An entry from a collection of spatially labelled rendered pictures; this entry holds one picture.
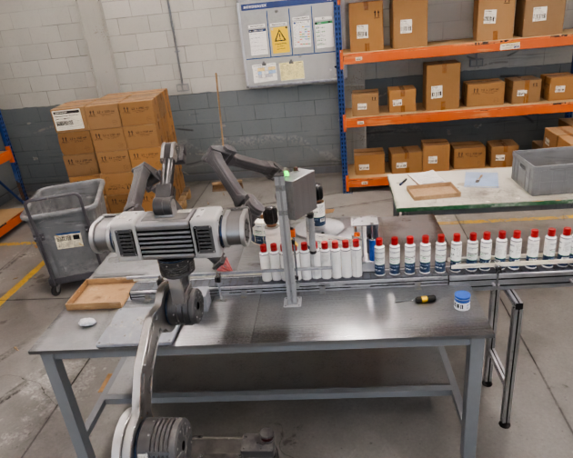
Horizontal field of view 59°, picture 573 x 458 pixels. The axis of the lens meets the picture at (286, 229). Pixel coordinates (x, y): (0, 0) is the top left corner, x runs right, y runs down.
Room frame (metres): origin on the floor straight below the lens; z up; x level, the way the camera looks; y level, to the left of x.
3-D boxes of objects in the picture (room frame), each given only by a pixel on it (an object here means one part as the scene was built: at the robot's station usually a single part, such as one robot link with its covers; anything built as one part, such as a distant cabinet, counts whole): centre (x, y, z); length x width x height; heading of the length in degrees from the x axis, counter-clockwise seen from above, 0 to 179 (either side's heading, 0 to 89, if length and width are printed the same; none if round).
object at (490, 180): (3.64, -1.53, 0.81); 0.32 x 0.24 x 0.01; 158
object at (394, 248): (2.23, -0.53, 0.98); 0.05 x 0.05 x 0.20
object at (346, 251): (2.25, -0.28, 0.98); 0.05 x 0.05 x 0.20
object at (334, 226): (2.87, -0.20, 0.89); 0.31 x 0.31 x 0.01
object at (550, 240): (2.15, -1.27, 0.98); 0.05 x 0.05 x 0.20
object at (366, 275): (2.29, 0.04, 0.86); 1.65 x 0.08 x 0.04; 84
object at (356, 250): (2.25, -0.34, 0.98); 0.05 x 0.05 x 0.20
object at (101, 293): (2.40, 1.03, 0.85); 0.30 x 0.26 x 0.04; 84
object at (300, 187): (2.20, -0.06, 1.38); 0.17 x 0.10 x 0.19; 139
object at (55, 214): (4.29, 1.93, 0.48); 0.89 x 0.63 x 0.96; 11
